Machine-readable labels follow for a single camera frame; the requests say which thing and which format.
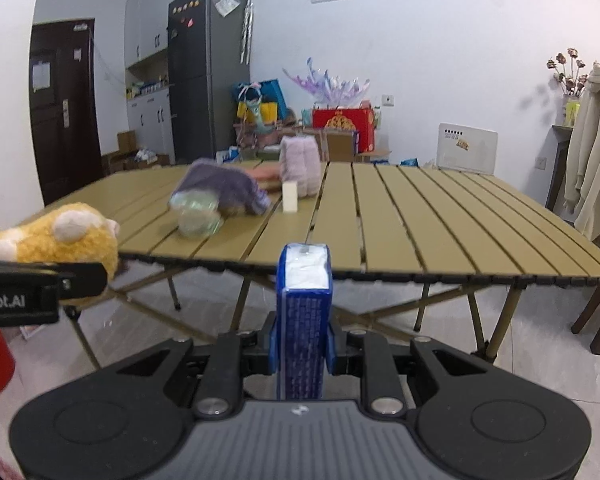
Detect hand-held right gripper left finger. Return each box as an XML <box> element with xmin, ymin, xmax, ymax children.
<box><xmin>97</xmin><ymin>312</ymin><xmax>281</xmax><ymax>418</ymax></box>

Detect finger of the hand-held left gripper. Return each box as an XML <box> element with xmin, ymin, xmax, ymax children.
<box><xmin>0</xmin><ymin>259</ymin><xmax>108</xmax><ymax>302</ymax></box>

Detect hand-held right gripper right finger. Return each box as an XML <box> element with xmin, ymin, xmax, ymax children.
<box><xmin>324</xmin><ymin>317</ymin><xmax>503</xmax><ymax>418</ymax></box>

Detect blue tissue box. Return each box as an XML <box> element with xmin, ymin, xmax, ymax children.
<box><xmin>276</xmin><ymin>243</ymin><xmax>333</xmax><ymax>402</ymax></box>

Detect yellow plush toy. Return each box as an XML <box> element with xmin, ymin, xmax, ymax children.
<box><xmin>0</xmin><ymin>202</ymin><xmax>121</xmax><ymax>306</ymax></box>

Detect clear green plastic bag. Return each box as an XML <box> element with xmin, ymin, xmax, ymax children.
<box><xmin>167</xmin><ymin>191</ymin><xmax>225</xmax><ymax>237</ymax></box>

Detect open cardboard box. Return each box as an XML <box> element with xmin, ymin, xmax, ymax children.
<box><xmin>102</xmin><ymin>130</ymin><xmax>171</xmax><ymax>173</ymax></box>

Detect dark wooden door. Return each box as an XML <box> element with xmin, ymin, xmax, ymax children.
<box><xmin>29</xmin><ymin>19</ymin><xmax>103</xmax><ymax>206</ymax></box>

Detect khaki folding table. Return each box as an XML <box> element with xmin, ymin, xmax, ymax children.
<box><xmin>17</xmin><ymin>160</ymin><xmax>600</xmax><ymax>371</ymax></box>

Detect white base cabinet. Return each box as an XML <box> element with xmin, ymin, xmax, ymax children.
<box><xmin>126</xmin><ymin>87</ymin><xmax>176</xmax><ymax>166</ymax></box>

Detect row of small bottles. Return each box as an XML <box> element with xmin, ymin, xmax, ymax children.
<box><xmin>126</xmin><ymin>76</ymin><xmax>170</xmax><ymax>100</ymax></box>

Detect brown cardboard box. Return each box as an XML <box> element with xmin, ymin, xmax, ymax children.
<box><xmin>300</xmin><ymin>130</ymin><xmax>358</xmax><ymax>162</ymax></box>

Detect red gift box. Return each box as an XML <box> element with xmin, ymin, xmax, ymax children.
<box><xmin>311</xmin><ymin>106</ymin><xmax>376</xmax><ymax>153</ymax></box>

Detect grey refrigerator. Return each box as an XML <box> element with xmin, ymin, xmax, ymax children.
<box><xmin>167</xmin><ymin>0</ymin><xmax>251</xmax><ymax>165</ymax></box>

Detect teal and yellow toy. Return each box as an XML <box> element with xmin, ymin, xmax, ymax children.
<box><xmin>237</xmin><ymin>87</ymin><xmax>281</xmax><ymax>133</ymax></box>

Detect white flat box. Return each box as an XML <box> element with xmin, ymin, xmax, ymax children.
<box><xmin>437</xmin><ymin>122</ymin><xmax>498</xmax><ymax>176</ymax></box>

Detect blue gift bag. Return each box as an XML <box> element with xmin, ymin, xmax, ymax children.
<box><xmin>235</xmin><ymin>79</ymin><xmax>288</xmax><ymax>121</ymax></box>

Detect iridescent paper decoration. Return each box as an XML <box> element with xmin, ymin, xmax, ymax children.
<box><xmin>282</xmin><ymin>57</ymin><xmax>371</xmax><ymax>106</ymax></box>

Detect dark wooden side table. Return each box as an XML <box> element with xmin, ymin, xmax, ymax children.
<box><xmin>545</xmin><ymin>125</ymin><xmax>573</xmax><ymax>211</ymax></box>

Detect silver hanging ornament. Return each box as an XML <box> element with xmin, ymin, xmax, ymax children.
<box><xmin>240</xmin><ymin>0</ymin><xmax>255</xmax><ymax>63</ymax></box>

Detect cream hooded jacket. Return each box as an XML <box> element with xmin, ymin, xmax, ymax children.
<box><xmin>564</xmin><ymin>62</ymin><xmax>600</xmax><ymax>256</ymax></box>

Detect pale vase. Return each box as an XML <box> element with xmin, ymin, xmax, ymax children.
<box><xmin>562</xmin><ymin>95</ymin><xmax>583</xmax><ymax>128</ymax></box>

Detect dried flowers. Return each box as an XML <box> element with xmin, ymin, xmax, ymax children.
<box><xmin>546</xmin><ymin>47</ymin><xmax>588</xmax><ymax>96</ymax></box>

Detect white wall cabinet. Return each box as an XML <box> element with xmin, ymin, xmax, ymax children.
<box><xmin>125</xmin><ymin>0</ymin><xmax>206</xmax><ymax>68</ymax></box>

